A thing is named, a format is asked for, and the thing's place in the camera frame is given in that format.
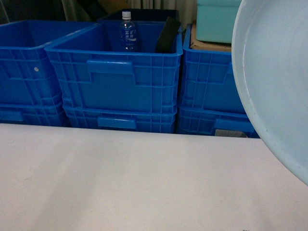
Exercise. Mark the light blue round tray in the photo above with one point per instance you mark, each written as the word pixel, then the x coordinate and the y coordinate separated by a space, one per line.
pixel 270 65

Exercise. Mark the blue crate bottom middle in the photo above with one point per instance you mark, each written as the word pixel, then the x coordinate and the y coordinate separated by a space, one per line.
pixel 120 120

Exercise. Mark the blue crate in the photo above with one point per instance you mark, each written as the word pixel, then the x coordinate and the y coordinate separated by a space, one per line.
pixel 40 115
pixel 120 120
pixel 26 74
pixel 95 73
pixel 206 122
pixel 207 80

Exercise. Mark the blue crate bottom right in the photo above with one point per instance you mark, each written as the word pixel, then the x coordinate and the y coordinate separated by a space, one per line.
pixel 206 122

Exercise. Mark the blue crate top right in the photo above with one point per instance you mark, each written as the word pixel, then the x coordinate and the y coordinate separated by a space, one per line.
pixel 207 80

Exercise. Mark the black box in crate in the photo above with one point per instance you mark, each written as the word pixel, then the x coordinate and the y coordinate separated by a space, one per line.
pixel 167 35

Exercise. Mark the blue crate top middle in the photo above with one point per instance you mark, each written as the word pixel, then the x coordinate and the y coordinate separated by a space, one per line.
pixel 95 73

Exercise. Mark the cardboard sheet under teal box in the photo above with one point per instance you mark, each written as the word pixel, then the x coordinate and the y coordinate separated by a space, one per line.
pixel 206 46

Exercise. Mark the blue labelled water bottle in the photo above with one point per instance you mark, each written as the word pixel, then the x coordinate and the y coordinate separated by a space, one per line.
pixel 128 33

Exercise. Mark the blue crate bottom left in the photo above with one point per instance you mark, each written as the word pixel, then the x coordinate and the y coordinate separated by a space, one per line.
pixel 40 115

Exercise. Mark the dark navy bin behind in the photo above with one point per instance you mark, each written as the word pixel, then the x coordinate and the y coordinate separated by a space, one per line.
pixel 144 15

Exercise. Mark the teal plastic box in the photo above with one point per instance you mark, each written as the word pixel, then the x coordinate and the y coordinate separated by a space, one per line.
pixel 215 20

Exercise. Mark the blue crate top left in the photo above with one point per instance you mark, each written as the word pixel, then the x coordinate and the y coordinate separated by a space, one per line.
pixel 26 74

